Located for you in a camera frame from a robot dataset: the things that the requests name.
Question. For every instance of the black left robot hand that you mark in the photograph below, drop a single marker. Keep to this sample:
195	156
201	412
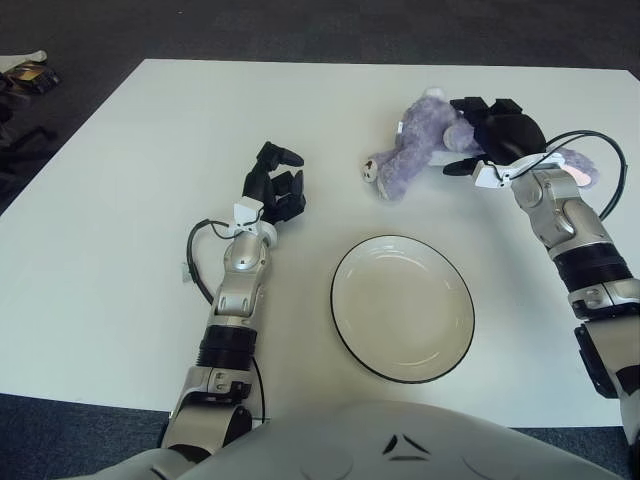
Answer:
265	192

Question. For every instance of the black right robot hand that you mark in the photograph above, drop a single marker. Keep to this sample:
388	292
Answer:
510	135

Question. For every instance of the purple plush rabbit doll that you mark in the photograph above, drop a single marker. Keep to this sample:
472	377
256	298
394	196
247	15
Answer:
410	155

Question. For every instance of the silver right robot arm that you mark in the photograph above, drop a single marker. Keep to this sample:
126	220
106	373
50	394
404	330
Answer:
575	230

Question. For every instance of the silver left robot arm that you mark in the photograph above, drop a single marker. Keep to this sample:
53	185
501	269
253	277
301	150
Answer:
240	290

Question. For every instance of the white plate with black rim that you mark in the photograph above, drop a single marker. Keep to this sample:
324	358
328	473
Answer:
402	305

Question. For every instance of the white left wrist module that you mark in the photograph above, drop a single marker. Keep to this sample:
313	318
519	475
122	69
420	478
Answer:
246	212

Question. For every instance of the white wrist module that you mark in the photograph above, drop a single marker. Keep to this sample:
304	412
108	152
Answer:
487	175
246	212

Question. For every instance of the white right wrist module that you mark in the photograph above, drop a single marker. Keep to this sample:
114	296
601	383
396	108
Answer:
487	175

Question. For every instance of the black chair base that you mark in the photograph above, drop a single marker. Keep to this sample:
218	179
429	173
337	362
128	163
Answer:
30	137

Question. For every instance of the black and yellow box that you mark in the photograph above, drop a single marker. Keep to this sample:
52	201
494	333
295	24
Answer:
37	79

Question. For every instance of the grey robot torso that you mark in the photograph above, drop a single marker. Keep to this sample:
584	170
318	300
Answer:
350	440

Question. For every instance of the dark fabric bundle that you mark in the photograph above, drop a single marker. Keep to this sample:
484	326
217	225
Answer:
12	105

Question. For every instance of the white cloth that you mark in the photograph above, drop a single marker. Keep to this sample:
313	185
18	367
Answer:
20	60

